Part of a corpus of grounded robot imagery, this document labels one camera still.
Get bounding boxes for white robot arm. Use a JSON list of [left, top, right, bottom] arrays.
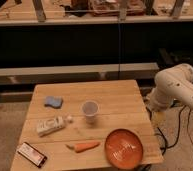
[[146, 63, 193, 126]]

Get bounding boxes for long wooden shelf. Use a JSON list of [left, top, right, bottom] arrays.
[[0, 62, 159, 85]]

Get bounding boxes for orange plate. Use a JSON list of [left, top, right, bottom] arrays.
[[104, 129, 144, 170]]

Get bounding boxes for orange carrot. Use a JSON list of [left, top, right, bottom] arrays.
[[66, 141, 100, 153]]

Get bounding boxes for wooden table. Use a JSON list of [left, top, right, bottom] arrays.
[[11, 80, 163, 171]]

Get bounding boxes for blue sponge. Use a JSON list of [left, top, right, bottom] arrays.
[[44, 96, 63, 109]]

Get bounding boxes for white tube with cap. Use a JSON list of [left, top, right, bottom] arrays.
[[36, 115, 73, 137]]

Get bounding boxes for black smartphone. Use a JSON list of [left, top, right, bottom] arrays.
[[17, 142, 47, 168]]

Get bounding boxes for black cables on floor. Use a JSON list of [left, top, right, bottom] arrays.
[[143, 96, 193, 171]]

